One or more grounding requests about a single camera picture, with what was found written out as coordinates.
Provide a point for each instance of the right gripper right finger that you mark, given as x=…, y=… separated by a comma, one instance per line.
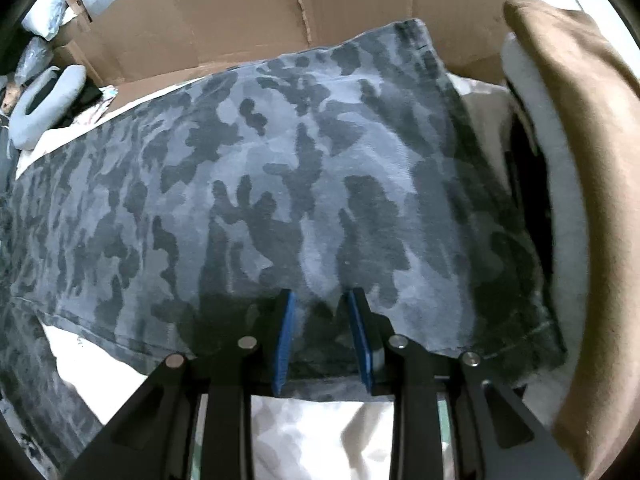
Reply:
x=450, y=414

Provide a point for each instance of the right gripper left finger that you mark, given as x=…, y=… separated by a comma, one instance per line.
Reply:
x=194, y=414

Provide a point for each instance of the grey camouflage garment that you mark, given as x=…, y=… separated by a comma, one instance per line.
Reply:
x=169, y=227

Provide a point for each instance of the brown white folded clothes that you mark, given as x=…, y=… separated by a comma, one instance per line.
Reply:
x=583, y=102

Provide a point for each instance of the white bear print bedsheet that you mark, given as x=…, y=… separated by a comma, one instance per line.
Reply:
x=293, y=439

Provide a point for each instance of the grey neck pillow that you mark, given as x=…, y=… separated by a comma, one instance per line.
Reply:
x=44, y=103

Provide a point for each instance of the brown cardboard box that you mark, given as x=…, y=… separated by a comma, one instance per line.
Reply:
x=142, y=45

